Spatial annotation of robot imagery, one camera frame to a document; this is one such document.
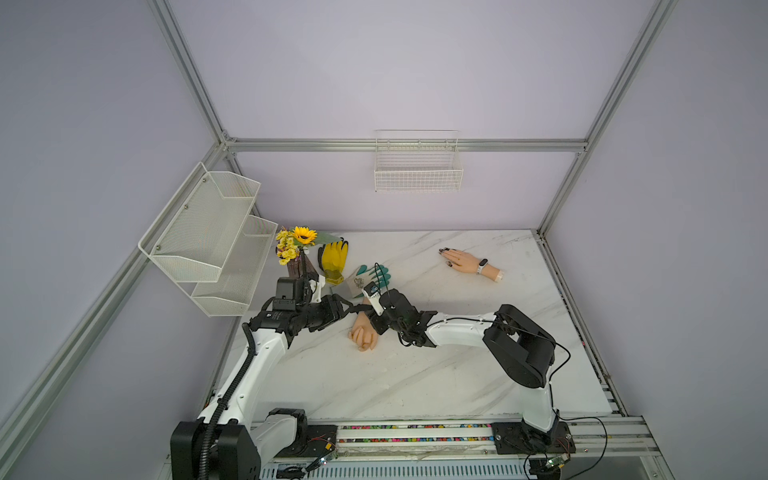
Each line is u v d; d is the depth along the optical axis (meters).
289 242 0.82
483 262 1.06
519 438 0.73
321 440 0.73
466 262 1.08
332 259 1.11
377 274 1.05
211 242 0.85
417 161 0.96
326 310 0.71
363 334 0.86
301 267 0.71
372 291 0.80
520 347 0.52
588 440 0.75
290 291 0.63
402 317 0.71
